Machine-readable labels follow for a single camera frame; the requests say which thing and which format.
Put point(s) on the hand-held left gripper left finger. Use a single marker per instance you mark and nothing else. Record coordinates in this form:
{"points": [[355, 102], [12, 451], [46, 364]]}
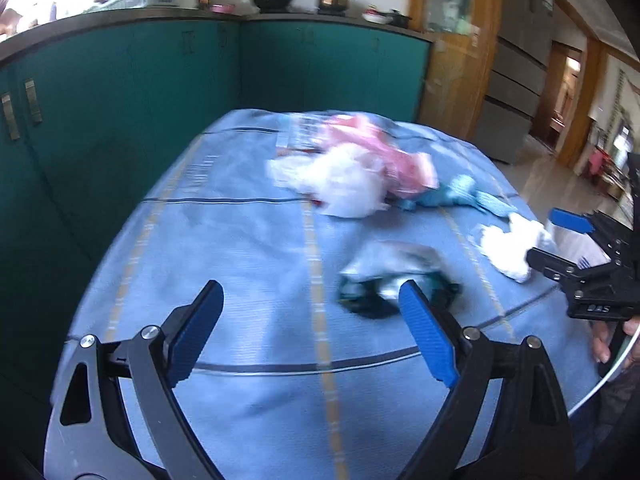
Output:
{"points": [[197, 330]]}

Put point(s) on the white and red bowl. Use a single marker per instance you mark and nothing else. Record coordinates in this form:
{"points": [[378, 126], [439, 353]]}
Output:
{"points": [[377, 16]]}

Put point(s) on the silver foil snack bag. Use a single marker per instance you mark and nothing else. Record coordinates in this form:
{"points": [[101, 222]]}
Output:
{"points": [[395, 257]]}

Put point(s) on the white tissue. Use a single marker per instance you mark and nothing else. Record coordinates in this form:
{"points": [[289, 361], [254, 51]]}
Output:
{"points": [[510, 245]]}

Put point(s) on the black wok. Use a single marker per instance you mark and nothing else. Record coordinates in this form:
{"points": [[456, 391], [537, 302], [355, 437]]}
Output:
{"points": [[272, 2]]}

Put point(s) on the pink cloth covered table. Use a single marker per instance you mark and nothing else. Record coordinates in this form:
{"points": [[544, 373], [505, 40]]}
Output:
{"points": [[596, 160]]}

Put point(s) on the person's right hand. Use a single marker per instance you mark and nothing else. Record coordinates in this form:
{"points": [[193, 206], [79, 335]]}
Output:
{"points": [[602, 345]]}

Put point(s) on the pink bowl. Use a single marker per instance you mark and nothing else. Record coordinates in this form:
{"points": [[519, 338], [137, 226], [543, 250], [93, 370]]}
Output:
{"points": [[222, 8]]}

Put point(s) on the black pot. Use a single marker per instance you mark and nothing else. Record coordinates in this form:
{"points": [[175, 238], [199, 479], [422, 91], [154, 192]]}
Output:
{"points": [[400, 20]]}

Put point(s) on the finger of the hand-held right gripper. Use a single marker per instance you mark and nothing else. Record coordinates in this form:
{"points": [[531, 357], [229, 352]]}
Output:
{"points": [[550, 262], [570, 220]]}

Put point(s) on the teal crumpled cloth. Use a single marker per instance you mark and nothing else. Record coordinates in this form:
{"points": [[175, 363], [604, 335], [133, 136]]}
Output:
{"points": [[450, 192]]}

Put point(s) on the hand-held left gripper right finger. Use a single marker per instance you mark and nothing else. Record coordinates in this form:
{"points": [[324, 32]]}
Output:
{"points": [[427, 330]]}

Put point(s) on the blue striped tablecloth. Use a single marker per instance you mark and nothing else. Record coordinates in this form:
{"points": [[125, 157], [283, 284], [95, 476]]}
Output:
{"points": [[250, 260]]}

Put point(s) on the pink plastic bag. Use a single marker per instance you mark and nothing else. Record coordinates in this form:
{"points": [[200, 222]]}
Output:
{"points": [[360, 135]]}

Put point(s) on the white plastic bag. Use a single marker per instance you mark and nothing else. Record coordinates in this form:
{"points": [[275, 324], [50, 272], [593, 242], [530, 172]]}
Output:
{"points": [[345, 180]]}

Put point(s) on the grey refrigerator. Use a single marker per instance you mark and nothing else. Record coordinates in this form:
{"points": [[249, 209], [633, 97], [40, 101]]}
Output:
{"points": [[515, 75]]}

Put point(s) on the wooden framed glass door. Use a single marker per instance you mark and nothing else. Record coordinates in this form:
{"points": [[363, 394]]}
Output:
{"points": [[450, 10]]}

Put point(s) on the teal base cabinet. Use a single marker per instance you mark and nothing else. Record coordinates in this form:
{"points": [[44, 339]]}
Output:
{"points": [[100, 135], [330, 70]]}

